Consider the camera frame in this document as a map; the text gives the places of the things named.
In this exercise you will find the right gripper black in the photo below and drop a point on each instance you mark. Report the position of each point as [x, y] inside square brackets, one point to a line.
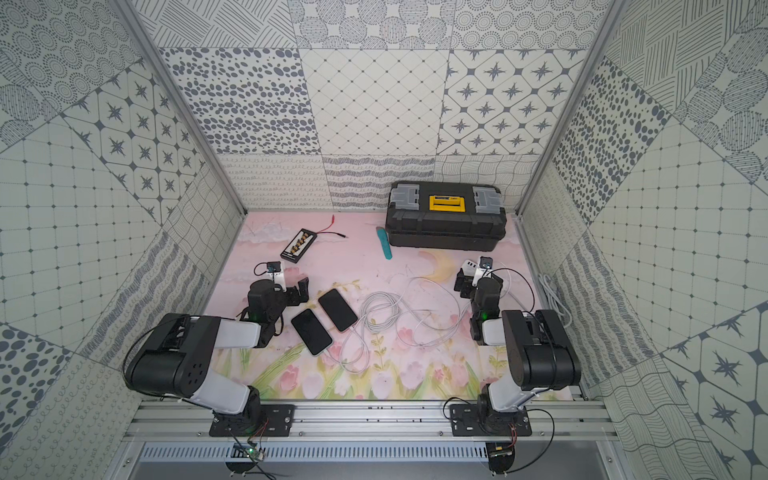
[464, 280]

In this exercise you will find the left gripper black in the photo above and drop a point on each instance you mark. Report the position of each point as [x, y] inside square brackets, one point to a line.
[294, 291]

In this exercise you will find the phone with green case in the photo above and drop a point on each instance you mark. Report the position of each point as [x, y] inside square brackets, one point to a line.
[311, 331]

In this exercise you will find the phone with pink case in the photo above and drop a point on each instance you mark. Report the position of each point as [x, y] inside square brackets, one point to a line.
[338, 310]

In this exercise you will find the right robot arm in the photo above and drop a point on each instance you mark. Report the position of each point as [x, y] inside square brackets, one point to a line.
[540, 357]

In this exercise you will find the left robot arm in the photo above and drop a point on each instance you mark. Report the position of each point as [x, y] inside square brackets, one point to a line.
[173, 359]

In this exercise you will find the white power strip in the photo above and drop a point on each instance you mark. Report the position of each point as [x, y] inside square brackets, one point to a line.
[469, 266]

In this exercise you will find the black connector board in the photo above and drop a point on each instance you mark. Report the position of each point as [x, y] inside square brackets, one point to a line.
[298, 246]

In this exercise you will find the teal utility knife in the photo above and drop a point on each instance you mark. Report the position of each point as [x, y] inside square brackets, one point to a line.
[384, 242]

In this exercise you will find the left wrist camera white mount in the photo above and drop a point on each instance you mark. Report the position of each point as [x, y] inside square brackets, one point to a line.
[276, 273]

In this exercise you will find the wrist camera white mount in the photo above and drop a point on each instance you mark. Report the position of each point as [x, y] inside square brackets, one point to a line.
[276, 273]
[482, 269]

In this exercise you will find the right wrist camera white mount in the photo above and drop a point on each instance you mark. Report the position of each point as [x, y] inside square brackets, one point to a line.
[482, 269]

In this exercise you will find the black toolbox yellow handle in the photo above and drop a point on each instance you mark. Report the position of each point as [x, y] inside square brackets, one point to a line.
[441, 215]

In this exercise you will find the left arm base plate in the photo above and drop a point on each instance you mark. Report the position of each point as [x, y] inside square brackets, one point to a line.
[270, 420]

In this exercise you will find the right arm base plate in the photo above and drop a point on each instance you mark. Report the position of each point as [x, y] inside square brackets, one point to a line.
[468, 420]

